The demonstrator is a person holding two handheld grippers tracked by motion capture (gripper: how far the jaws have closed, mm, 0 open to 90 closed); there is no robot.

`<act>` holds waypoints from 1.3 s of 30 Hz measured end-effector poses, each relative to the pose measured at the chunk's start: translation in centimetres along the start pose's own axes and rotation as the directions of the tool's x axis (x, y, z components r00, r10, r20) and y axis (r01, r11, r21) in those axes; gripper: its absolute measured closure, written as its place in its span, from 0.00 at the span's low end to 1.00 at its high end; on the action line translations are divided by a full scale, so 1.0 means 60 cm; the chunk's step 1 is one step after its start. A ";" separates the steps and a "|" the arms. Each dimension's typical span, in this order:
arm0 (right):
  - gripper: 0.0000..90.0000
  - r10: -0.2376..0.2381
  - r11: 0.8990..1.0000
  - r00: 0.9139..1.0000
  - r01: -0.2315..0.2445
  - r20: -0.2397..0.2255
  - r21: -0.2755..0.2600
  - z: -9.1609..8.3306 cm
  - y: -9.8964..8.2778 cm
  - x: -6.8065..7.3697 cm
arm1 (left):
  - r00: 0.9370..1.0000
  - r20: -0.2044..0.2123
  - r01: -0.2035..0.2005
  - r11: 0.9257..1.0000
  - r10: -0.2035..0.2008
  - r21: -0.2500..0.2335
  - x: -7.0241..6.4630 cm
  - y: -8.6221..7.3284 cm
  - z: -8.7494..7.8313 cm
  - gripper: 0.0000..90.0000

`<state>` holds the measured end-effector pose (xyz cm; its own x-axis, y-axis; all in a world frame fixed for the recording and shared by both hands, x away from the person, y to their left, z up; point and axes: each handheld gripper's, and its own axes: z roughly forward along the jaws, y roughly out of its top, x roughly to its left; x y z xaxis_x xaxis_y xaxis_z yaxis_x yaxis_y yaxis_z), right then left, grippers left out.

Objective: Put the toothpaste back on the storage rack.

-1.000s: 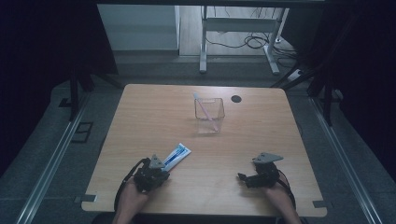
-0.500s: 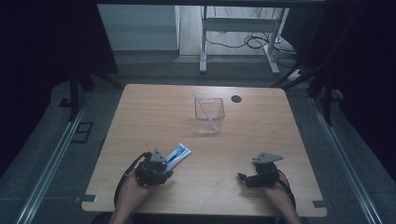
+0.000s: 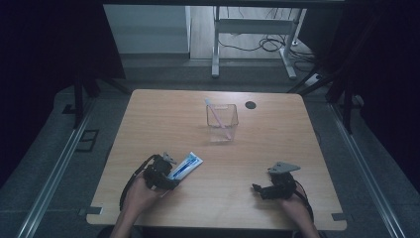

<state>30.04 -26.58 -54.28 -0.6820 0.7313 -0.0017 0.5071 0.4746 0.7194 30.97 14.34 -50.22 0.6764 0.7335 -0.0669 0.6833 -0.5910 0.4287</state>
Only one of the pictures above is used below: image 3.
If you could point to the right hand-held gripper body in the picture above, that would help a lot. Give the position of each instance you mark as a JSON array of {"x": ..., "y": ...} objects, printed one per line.
[{"x": 282, "y": 185}]

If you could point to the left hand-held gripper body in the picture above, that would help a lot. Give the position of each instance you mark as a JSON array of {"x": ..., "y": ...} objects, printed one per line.
[{"x": 157, "y": 173}]

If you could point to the blue and white toothpaste tube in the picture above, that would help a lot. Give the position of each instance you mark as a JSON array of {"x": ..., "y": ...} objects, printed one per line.
[{"x": 188, "y": 164}]

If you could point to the pink toothbrush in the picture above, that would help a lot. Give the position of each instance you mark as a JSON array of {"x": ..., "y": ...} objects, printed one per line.
[{"x": 218, "y": 117}]

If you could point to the clear plastic cup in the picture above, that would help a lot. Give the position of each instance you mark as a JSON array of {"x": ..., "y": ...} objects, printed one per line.
[{"x": 222, "y": 120}]

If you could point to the person's right hand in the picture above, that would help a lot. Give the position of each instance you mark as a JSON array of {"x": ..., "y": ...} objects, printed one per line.
[{"x": 295, "y": 206}]

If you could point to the person's left hand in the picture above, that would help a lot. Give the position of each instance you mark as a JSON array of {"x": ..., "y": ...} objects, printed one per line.
[{"x": 142, "y": 196}]

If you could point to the grey tape piece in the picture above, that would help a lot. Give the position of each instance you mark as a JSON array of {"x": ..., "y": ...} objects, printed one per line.
[
  {"x": 341, "y": 216},
  {"x": 90, "y": 211}
]

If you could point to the black round table grommet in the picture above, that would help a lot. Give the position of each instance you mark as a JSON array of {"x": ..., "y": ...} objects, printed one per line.
[{"x": 250, "y": 105}]

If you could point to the black metal stand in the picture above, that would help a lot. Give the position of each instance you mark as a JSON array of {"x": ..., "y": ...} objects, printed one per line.
[
  {"x": 346, "y": 99},
  {"x": 78, "y": 99}
]

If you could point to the white power strip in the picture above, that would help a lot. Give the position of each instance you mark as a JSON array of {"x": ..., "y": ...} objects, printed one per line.
[{"x": 313, "y": 79}]

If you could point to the dark curtain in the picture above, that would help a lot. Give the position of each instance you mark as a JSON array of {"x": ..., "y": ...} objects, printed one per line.
[
  {"x": 39, "y": 49},
  {"x": 389, "y": 66}
]

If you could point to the metal floor rail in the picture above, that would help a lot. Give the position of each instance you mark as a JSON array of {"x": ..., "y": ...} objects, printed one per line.
[
  {"x": 49, "y": 185},
  {"x": 366, "y": 178}
]

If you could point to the white desk frame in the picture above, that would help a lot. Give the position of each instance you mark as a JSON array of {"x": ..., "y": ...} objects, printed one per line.
[{"x": 254, "y": 25}]

